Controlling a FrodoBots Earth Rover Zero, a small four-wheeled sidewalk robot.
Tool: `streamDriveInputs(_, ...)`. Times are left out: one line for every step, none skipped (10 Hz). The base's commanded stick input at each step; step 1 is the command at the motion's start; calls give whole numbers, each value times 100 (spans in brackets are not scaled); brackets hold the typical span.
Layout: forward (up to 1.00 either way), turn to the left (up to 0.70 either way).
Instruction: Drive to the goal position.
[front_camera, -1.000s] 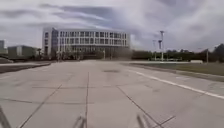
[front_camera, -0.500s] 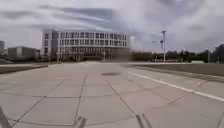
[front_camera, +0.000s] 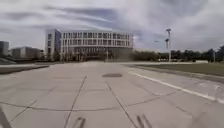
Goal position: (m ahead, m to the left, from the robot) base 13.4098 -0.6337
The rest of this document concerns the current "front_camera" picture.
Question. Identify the dark manhole cover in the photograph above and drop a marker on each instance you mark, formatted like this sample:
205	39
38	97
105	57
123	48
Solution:
112	75

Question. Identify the large curved glass-fronted building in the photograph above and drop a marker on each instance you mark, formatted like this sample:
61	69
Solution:
90	43

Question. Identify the beige paved plaza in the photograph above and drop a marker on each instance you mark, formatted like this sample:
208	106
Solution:
100	96

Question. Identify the tall light mast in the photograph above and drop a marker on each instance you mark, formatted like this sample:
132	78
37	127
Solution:
168	43

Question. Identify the robot's own part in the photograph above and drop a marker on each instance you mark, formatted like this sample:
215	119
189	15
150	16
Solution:
80	122
143	121

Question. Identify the long row of trees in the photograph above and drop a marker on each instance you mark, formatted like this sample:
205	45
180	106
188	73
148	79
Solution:
190	55

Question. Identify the group of low grey buildings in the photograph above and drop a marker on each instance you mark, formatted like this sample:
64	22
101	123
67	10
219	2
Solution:
23	52

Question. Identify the dark grass strip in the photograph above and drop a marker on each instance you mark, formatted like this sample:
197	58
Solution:
16	69

